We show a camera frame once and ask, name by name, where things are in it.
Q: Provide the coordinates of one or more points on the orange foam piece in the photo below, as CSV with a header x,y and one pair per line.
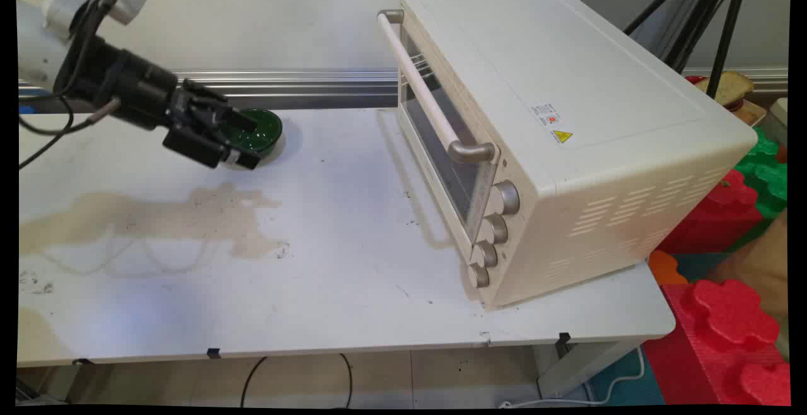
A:
x,y
667,268

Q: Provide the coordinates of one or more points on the green bowl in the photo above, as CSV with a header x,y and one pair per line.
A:
x,y
268,131

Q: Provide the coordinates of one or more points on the green foam block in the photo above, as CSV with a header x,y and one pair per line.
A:
x,y
766,175

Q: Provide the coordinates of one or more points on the aluminium rail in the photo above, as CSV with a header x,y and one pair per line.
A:
x,y
302,87

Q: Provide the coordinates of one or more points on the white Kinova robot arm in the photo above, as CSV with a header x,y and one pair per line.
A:
x,y
34,43

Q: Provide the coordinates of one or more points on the cream toaster oven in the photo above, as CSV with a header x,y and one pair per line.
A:
x,y
567,55

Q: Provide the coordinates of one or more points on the white table leg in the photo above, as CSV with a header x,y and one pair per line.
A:
x,y
580,368

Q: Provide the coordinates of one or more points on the black table clip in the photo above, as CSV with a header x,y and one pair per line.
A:
x,y
214,352
82,361
563,338

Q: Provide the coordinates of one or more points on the brown cardboard piece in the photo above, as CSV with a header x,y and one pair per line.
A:
x,y
766,263

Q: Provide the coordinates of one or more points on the beige tray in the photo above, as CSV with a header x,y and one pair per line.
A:
x,y
751,113

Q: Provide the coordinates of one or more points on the bread slice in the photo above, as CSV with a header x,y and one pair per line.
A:
x,y
725,87

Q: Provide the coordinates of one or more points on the small red foam block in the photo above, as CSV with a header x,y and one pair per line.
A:
x,y
712,219

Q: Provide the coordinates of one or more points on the large red foam block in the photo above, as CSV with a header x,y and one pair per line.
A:
x,y
725,339

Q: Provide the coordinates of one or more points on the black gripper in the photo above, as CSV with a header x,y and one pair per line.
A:
x,y
126,84

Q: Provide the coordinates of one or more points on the yellow warning sticker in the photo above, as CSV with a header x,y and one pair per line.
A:
x,y
562,137

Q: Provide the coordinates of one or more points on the black tripod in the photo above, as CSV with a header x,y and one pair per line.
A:
x,y
728,30

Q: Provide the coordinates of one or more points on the silver oven knob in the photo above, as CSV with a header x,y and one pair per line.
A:
x,y
496,229
505,198
485,255
478,275

